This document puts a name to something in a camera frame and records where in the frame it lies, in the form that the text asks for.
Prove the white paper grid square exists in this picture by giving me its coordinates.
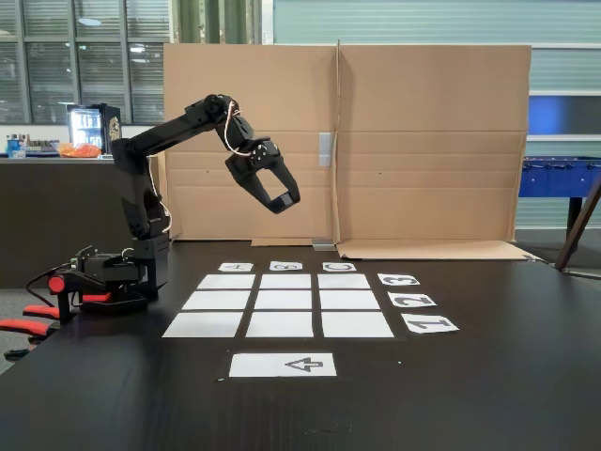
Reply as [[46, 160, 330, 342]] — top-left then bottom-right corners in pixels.
[[196, 273, 256, 289], [317, 273, 372, 289], [254, 289, 313, 311], [162, 312, 244, 338], [245, 311, 315, 339], [319, 289, 381, 310], [181, 290, 252, 311], [259, 273, 312, 289], [321, 311, 395, 339]]

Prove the brown cardboard panel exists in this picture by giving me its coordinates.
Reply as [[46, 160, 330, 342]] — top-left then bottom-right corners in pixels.
[[335, 39, 541, 261], [162, 43, 340, 248]]

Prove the green curtain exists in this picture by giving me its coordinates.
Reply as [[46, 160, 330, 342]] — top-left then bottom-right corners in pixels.
[[176, 0, 264, 46]]

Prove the paper sheet number 3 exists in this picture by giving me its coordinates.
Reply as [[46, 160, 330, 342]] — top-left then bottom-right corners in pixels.
[[378, 273, 422, 287]]

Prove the black mini fridge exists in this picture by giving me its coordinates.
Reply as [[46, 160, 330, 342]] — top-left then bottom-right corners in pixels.
[[67, 102, 124, 157]]

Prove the orange snack bag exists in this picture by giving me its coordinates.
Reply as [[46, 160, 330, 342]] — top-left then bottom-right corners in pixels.
[[58, 142, 102, 159]]

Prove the paper sheet number 2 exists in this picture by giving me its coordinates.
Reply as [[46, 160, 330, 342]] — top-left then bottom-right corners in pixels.
[[387, 291, 438, 309]]

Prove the white arrow paper sheet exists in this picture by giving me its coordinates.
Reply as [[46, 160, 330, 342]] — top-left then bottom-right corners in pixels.
[[228, 352, 338, 379]]

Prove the paper sheet number 1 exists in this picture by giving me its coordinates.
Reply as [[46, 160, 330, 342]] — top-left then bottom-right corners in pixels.
[[401, 314, 460, 334]]

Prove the red black spring clamp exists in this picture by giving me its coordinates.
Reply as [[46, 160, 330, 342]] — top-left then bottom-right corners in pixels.
[[0, 303, 60, 363]]

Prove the blue foosball table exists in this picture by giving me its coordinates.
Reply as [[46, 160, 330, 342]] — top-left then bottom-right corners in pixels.
[[518, 154, 601, 243]]

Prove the brown stand leg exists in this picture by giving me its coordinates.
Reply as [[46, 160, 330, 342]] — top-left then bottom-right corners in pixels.
[[556, 180, 601, 272]]

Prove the black cable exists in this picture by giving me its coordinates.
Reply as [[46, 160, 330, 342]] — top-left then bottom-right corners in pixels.
[[25, 266, 65, 306]]

